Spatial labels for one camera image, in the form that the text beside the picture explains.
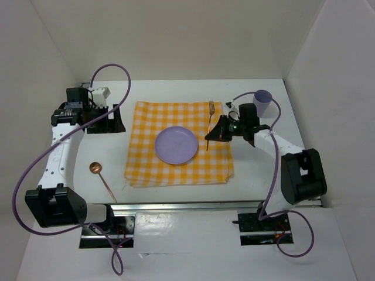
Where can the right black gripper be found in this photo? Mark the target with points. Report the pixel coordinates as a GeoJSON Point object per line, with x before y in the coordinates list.
{"type": "Point", "coordinates": [219, 133]}

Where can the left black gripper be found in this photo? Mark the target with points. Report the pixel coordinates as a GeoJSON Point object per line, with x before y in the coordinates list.
{"type": "Point", "coordinates": [110, 125]}

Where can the copper fork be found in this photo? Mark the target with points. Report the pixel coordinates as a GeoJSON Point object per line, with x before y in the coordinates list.
{"type": "Point", "coordinates": [212, 111]}

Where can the yellow white checkered cloth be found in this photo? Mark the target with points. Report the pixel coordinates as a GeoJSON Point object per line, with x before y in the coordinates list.
{"type": "Point", "coordinates": [212, 164]}

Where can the lilac plastic plate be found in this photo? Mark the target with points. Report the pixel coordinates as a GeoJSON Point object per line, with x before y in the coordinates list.
{"type": "Point", "coordinates": [176, 145]}

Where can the lilac plastic cup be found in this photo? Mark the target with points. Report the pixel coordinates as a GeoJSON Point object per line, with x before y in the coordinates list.
{"type": "Point", "coordinates": [261, 100]}

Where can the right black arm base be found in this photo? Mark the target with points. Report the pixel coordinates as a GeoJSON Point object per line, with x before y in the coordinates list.
{"type": "Point", "coordinates": [265, 232]}

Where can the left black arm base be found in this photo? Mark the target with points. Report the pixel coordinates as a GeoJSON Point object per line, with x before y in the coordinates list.
{"type": "Point", "coordinates": [119, 229]}

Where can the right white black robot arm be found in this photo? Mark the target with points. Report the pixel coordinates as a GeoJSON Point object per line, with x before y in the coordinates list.
{"type": "Point", "coordinates": [298, 173]}

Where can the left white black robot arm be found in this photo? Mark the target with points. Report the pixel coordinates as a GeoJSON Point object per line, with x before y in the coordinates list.
{"type": "Point", "coordinates": [54, 202]}

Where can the copper spoon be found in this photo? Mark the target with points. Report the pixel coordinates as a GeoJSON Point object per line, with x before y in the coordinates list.
{"type": "Point", "coordinates": [96, 168]}

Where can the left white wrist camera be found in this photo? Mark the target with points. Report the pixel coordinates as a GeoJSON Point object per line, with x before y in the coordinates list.
{"type": "Point", "coordinates": [99, 96]}

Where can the aluminium front rail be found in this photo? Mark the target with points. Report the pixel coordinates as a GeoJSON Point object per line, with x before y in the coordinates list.
{"type": "Point", "coordinates": [175, 207]}

